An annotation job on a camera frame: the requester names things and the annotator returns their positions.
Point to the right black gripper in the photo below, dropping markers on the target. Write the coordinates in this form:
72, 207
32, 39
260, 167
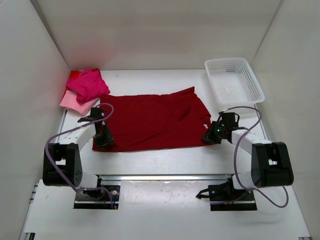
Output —
209, 137

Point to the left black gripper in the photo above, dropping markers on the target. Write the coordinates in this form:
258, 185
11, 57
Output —
109, 139

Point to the dark red t shirt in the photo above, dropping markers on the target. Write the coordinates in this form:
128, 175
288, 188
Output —
156, 122

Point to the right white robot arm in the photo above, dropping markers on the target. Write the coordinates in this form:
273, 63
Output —
270, 161

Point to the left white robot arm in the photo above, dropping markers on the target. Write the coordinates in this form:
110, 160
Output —
62, 164

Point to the light pink folded t shirt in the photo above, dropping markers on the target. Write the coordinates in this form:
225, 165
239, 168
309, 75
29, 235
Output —
69, 101

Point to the white plastic mesh basket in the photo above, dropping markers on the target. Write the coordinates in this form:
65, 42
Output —
233, 81

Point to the magenta folded t shirt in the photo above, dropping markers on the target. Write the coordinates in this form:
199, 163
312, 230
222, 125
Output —
88, 86

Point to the bright red folded t shirt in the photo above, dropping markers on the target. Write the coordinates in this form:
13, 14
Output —
75, 73

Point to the aluminium rail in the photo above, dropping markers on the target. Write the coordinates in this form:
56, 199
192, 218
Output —
166, 177

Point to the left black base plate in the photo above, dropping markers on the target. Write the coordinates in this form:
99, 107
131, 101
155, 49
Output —
98, 199

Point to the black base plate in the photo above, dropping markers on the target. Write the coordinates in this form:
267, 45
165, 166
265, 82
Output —
225, 198
98, 199

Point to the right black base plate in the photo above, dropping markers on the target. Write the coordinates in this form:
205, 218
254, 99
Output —
225, 198

